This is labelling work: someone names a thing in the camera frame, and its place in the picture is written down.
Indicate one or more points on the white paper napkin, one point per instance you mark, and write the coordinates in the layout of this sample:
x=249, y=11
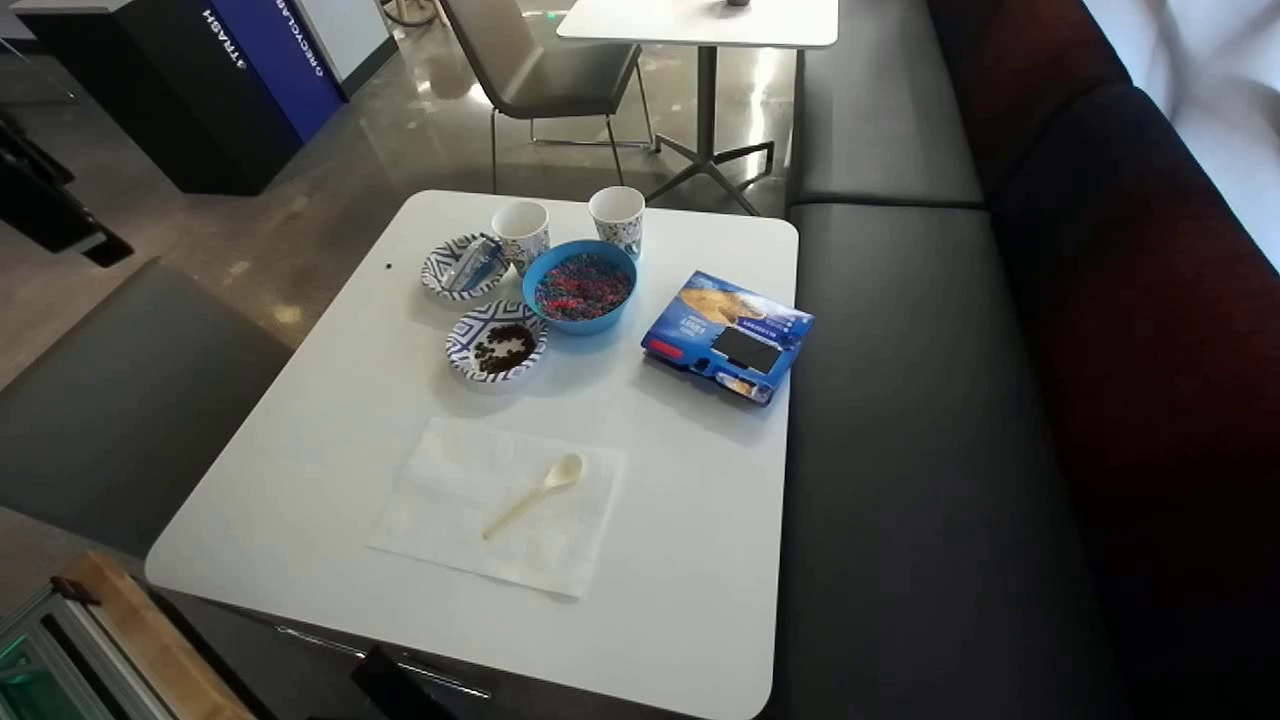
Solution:
x=464, y=473

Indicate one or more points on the blue snack box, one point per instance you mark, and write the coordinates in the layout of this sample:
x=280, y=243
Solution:
x=731, y=337

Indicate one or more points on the blue bowl with candies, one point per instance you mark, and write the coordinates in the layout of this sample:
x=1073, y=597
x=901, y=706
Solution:
x=579, y=287

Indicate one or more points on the cream plastic spoon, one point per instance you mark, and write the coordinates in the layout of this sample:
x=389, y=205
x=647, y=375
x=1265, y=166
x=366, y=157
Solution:
x=561, y=473

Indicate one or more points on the zebra paper bowl dark food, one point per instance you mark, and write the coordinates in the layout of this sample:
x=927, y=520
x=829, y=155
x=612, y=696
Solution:
x=492, y=344

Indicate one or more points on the patterned paper cup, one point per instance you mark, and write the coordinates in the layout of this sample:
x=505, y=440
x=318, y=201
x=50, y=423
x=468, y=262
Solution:
x=618, y=216
x=523, y=229

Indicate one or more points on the zebra paper bowl with wrappers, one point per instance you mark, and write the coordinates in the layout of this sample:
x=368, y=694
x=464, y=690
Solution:
x=464, y=268

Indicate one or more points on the grey chair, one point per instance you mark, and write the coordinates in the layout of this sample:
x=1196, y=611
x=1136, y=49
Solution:
x=528, y=79

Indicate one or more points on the white main table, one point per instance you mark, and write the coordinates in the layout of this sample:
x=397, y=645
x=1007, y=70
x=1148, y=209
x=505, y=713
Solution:
x=311, y=518

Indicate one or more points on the white background table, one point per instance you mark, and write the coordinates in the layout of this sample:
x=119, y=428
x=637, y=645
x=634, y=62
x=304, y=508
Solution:
x=704, y=25

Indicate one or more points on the black leather bench sofa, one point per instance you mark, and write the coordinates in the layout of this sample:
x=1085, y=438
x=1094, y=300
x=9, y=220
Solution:
x=1032, y=459

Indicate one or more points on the black and blue bin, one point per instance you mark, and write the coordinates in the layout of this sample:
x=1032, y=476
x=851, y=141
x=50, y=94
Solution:
x=218, y=94

